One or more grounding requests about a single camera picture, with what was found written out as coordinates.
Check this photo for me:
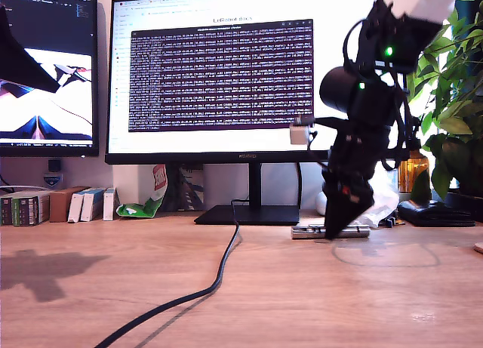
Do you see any crumpled white plastic bag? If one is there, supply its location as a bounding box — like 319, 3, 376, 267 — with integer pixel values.
354, 170, 400, 229

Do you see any black monitor with code windows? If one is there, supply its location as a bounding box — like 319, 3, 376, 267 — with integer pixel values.
0, 0, 100, 159

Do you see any amber glass pump bottle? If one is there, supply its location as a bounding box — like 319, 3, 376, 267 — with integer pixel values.
398, 149, 430, 204

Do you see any black leather pouch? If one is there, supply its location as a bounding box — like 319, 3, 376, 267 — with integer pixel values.
398, 199, 476, 228

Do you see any dark plant pot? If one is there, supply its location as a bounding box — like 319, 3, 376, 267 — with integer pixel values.
445, 191, 483, 223

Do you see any patterned grey book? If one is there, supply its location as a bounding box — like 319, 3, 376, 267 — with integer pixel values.
177, 165, 205, 212

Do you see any green and white carton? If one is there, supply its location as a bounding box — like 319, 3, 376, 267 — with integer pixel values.
11, 192, 51, 227

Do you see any brown cardboard box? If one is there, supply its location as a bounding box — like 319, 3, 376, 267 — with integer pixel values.
48, 186, 91, 223

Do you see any dark green carton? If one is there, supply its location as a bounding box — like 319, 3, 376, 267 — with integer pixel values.
0, 196, 15, 226

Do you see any green leafy houseplant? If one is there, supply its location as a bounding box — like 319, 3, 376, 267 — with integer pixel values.
405, 0, 483, 202

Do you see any white and blue small box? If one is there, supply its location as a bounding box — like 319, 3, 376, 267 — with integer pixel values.
67, 192, 88, 223
102, 187, 120, 222
80, 188, 106, 223

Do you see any large black Huawei monitor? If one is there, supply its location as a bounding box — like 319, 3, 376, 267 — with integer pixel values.
104, 0, 388, 226

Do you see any green snack bag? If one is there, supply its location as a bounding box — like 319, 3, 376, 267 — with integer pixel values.
115, 163, 168, 220

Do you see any thin black monitor cable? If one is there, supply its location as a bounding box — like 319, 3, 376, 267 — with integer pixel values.
296, 162, 303, 211

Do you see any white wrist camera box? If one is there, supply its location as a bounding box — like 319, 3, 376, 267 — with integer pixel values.
288, 114, 340, 146

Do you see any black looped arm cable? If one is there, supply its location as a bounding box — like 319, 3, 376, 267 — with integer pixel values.
342, 18, 378, 75
380, 70, 422, 171

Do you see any thick black table cable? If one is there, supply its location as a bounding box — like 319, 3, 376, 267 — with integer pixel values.
94, 199, 258, 348

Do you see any white cable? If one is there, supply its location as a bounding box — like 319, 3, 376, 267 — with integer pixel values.
0, 185, 50, 194

